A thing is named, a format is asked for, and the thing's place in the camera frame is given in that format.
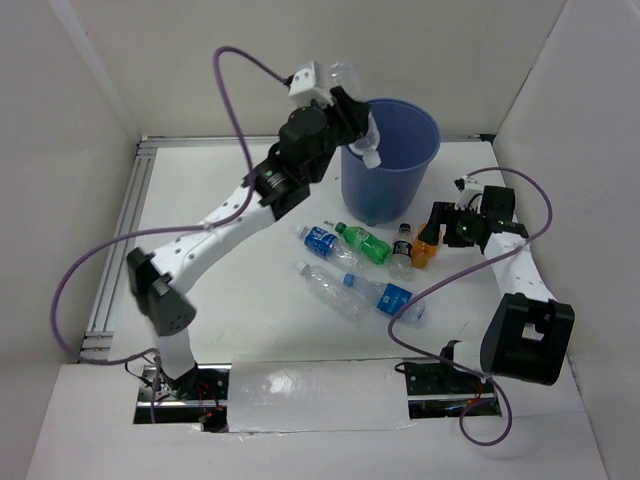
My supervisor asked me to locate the blue plastic bin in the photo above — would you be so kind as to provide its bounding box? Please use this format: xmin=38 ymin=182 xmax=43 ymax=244
xmin=340 ymin=98 xmax=441 ymax=226

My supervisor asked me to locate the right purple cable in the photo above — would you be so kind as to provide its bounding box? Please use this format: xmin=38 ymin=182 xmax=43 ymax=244
xmin=387 ymin=167 xmax=554 ymax=447

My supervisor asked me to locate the purple cable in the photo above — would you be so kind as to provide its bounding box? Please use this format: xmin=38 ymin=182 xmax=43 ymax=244
xmin=387 ymin=167 xmax=554 ymax=447
xmin=53 ymin=45 xmax=296 ymax=366

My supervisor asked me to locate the clear bottle blue-white cap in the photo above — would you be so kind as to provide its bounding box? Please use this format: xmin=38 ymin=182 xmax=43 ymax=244
xmin=295 ymin=262 xmax=371 ymax=323

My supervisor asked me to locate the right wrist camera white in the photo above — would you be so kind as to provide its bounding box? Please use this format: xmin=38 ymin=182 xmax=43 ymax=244
xmin=454 ymin=176 xmax=484 ymax=211

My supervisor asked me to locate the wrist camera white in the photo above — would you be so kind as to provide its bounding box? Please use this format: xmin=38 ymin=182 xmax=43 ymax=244
xmin=454 ymin=176 xmax=484 ymax=211
xmin=288 ymin=61 xmax=333 ymax=108

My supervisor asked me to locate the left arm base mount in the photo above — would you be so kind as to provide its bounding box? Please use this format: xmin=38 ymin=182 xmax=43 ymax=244
xmin=124 ymin=361 xmax=231 ymax=433

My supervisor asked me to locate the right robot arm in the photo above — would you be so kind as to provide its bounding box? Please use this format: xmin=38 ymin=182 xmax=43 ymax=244
xmin=418 ymin=177 xmax=575 ymax=386

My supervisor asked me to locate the orange plastic bottle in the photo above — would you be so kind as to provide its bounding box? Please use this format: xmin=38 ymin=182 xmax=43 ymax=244
xmin=412 ymin=223 xmax=442 ymax=269

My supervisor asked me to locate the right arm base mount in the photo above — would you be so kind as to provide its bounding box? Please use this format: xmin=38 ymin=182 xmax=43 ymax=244
xmin=394 ymin=361 xmax=501 ymax=420

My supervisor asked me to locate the small bottle black label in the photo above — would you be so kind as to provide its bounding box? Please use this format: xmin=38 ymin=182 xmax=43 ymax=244
xmin=389 ymin=223 xmax=413 ymax=281

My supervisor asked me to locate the large bottle blue label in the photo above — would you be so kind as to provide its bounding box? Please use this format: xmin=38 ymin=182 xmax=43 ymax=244
xmin=296 ymin=226 xmax=361 ymax=272

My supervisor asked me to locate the green plastic bottle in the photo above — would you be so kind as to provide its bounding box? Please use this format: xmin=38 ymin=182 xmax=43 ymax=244
xmin=335 ymin=222 xmax=392 ymax=266

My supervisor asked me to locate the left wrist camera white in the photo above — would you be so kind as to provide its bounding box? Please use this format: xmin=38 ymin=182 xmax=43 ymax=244
xmin=288 ymin=61 xmax=333 ymax=108

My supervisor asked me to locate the small bottle blue label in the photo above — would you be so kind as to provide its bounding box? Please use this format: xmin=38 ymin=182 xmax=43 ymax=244
xmin=343 ymin=273 xmax=425 ymax=328

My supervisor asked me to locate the clear bottle white cap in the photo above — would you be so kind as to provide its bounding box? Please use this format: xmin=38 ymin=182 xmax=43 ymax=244
xmin=329 ymin=59 xmax=381 ymax=169

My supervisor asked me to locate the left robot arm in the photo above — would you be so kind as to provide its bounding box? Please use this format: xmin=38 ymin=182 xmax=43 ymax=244
xmin=127 ymin=87 xmax=370 ymax=399

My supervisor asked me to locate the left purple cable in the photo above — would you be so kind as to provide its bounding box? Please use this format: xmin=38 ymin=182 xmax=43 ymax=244
xmin=53 ymin=45 xmax=296 ymax=366

